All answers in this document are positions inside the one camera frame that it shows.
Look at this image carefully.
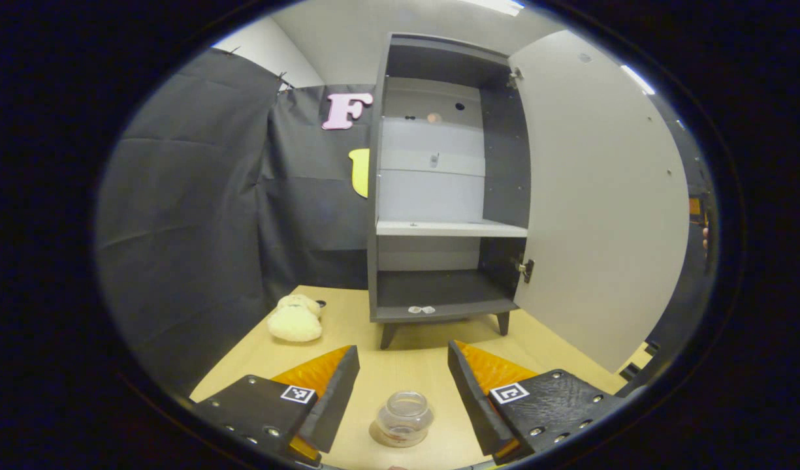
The cream plush toy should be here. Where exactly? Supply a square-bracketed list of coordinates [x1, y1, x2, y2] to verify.
[267, 294, 325, 343]

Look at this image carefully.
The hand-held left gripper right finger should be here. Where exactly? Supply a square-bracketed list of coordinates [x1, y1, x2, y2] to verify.
[447, 339, 626, 465]

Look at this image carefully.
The beige cabinet door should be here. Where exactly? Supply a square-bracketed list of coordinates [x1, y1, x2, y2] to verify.
[507, 29, 692, 374]

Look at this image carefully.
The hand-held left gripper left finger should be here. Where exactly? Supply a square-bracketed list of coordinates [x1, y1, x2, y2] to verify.
[191, 345, 361, 465]

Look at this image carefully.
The clear plastic bottle red label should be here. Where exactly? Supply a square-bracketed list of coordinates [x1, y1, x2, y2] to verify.
[376, 390, 434, 448]

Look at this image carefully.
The grey cabinet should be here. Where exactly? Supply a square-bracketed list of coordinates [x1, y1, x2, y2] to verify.
[367, 33, 534, 351]

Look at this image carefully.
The black backdrop cloth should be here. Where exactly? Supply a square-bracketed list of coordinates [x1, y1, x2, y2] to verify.
[95, 47, 717, 396]

